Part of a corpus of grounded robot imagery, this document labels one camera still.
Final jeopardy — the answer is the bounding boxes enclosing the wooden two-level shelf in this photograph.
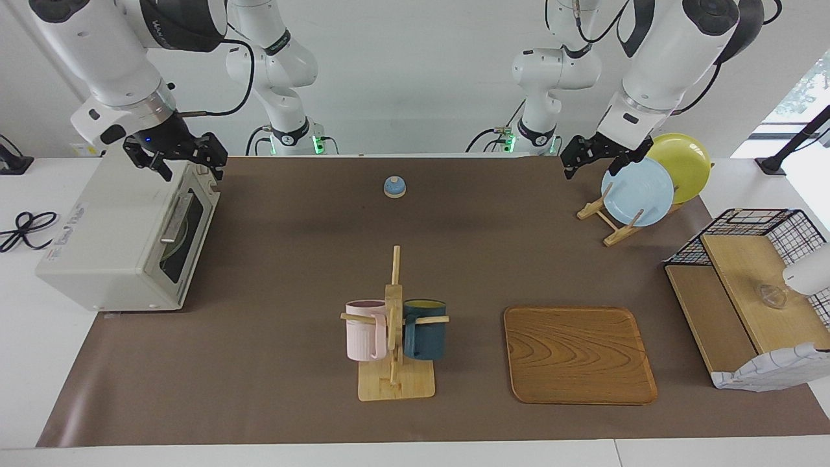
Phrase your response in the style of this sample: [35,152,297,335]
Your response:
[665,233,830,390]

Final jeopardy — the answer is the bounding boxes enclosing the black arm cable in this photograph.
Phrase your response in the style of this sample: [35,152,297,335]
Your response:
[175,36,257,119]
[671,62,724,117]

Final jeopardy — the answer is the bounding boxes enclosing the white toaster oven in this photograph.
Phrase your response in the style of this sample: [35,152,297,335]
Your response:
[36,154,221,313]

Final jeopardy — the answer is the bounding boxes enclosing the brown table mat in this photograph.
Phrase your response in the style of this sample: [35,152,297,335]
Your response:
[36,156,830,448]

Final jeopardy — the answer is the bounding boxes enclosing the black wire basket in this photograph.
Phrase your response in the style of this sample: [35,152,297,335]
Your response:
[665,208,830,325]

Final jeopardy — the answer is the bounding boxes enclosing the light blue plate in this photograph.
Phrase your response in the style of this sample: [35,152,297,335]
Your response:
[601,158,675,227]

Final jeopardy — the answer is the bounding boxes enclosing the white rounded device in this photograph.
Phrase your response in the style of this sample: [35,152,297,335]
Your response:
[783,243,830,296]

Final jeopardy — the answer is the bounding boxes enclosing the dark blue mug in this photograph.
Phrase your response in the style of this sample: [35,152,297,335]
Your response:
[403,298,448,361]

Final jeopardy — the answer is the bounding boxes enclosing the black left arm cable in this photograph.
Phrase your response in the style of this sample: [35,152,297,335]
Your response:
[671,62,724,117]

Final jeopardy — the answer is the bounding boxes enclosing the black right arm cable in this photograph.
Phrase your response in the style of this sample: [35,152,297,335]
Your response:
[175,36,257,119]

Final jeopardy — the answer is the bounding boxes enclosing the coiled black cable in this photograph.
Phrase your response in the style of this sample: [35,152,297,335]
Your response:
[0,211,60,254]

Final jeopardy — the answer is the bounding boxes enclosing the clear glass cup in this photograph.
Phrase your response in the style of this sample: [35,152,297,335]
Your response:
[755,282,789,310]

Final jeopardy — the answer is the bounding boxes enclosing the wooden tray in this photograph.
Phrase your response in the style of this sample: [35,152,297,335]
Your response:
[504,306,658,406]

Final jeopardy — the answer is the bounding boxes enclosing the black table mount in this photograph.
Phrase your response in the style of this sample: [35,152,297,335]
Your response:
[0,134,34,176]

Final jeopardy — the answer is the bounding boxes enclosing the wooden plate rack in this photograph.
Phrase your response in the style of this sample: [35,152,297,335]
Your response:
[577,182,685,247]

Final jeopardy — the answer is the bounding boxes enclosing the white checkered cloth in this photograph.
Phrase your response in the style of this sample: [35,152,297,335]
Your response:
[710,342,830,392]

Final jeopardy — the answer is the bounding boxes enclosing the pink mug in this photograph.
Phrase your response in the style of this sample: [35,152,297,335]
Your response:
[344,299,388,362]

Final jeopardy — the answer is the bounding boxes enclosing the yellow plate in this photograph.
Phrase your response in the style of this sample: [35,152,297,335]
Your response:
[646,133,712,205]

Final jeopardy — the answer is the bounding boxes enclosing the oven glass door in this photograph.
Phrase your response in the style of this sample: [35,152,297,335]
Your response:
[146,165,221,307]

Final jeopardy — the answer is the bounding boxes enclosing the black clamp stand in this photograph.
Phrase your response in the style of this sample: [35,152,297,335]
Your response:
[755,104,830,176]

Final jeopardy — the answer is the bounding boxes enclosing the wooden mug tree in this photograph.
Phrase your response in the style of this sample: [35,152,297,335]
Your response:
[340,245,450,401]

